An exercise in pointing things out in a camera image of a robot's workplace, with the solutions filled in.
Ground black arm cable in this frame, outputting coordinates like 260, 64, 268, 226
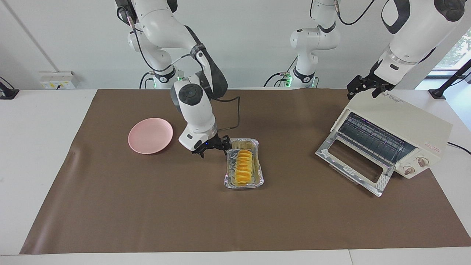
334, 0, 376, 26
117, 6, 240, 133

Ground sliced yellow bread loaf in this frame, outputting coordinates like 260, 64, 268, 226
235, 149, 254, 186

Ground glass oven door, metal frame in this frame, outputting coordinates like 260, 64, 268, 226
315, 131, 395, 197

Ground aluminium foil tray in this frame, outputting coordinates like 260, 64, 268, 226
224, 138, 265, 189

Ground black left base cables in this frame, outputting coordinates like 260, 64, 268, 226
263, 55, 297, 88

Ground black desk mount base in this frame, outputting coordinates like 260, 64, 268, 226
0, 77, 20, 100

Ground black base cables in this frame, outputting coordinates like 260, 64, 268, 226
139, 71, 156, 89
263, 55, 297, 88

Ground black right base cables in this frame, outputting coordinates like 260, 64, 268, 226
139, 71, 156, 89

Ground metal wire oven rack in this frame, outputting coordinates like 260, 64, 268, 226
339, 112, 416, 166

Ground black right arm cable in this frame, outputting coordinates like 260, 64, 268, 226
117, 6, 240, 133

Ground black oven power cable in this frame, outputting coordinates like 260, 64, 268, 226
447, 142, 471, 155

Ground black clamp stand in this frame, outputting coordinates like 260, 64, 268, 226
429, 59, 471, 100

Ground cream toaster oven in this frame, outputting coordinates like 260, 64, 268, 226
330, 82, 453, 180

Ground white wall outlet box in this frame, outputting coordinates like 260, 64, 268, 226
40, 71, 78, 89

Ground window with green foliage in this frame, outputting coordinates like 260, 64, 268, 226
427, 28, 471, 80

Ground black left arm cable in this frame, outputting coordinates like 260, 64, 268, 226
334, 0, 376, 26

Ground brown paper table mat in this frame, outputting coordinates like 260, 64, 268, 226
20, 88, 471, 254

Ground pink round plate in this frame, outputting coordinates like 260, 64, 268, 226
128, 117, 174, 155

